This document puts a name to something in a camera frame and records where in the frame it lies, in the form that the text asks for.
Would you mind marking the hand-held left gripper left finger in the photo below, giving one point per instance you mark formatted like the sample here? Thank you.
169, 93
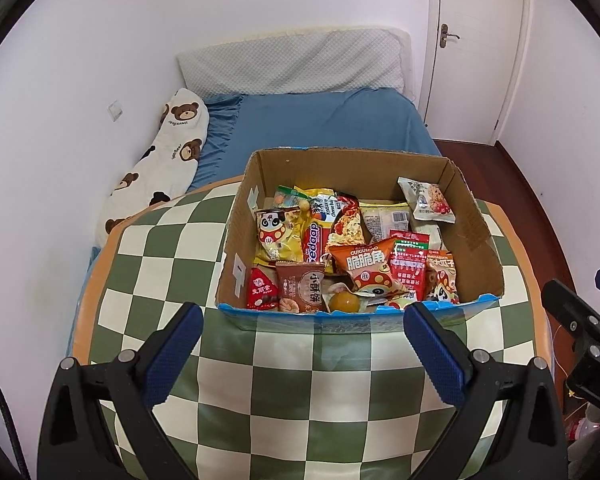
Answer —
172, 355

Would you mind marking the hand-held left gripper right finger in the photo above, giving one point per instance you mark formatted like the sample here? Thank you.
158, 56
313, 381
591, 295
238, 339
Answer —
435, 355

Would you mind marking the clear bag of colourful candy balls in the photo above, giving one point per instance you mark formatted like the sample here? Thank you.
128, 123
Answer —
287, 198

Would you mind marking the brown cardboard box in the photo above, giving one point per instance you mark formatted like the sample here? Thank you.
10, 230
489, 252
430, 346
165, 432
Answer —
330, 170

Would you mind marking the orange mushroom print snack packet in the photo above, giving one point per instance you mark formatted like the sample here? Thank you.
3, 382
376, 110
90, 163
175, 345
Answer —
442, 275
367, 265

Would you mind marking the red and white snack packet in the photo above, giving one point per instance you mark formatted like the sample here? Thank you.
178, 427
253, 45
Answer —
409, 260

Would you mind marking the round orange jelly cup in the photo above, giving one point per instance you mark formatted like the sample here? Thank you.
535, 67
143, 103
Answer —
341, 302

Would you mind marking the small dark red snack packet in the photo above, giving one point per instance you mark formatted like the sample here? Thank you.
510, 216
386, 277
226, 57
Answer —
262, 290

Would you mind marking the plain white snack packet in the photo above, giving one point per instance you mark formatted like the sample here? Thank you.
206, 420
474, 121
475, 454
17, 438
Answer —
431, 236

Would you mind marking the green checkered tablecloth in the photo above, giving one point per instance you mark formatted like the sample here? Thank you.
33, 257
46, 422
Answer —
290, 385

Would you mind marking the orange-rimmed round table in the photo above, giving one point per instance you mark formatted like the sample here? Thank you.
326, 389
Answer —
99, 257

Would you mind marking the brown snack packet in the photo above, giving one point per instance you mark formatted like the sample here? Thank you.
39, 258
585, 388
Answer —
300, 285

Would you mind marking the clear silver snack packet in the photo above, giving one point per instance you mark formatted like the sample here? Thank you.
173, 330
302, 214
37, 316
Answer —
385, 217

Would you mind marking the white cookie packet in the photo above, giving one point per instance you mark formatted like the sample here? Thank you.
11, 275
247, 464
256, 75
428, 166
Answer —
430, 200

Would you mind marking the yellow snack packet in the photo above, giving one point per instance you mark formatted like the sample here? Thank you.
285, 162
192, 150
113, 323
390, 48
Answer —
280, 240

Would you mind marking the red and white noodle packet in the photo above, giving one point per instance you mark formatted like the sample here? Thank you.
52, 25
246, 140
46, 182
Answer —
347, 220

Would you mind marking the red wafer packet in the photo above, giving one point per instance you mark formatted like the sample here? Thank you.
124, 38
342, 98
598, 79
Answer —
313, 242

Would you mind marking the white bear print pillow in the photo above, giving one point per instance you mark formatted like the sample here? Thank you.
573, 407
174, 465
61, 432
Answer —
175, 145

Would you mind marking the blue bed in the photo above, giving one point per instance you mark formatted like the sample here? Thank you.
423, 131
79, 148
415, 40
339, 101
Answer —
330, 120

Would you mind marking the white door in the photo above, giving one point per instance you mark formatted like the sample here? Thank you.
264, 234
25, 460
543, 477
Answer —
475, 35

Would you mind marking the white quilted pillow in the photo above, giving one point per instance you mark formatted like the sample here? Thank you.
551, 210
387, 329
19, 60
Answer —
290, 60

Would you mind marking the white wall socket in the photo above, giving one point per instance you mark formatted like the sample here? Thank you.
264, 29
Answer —
115, 111

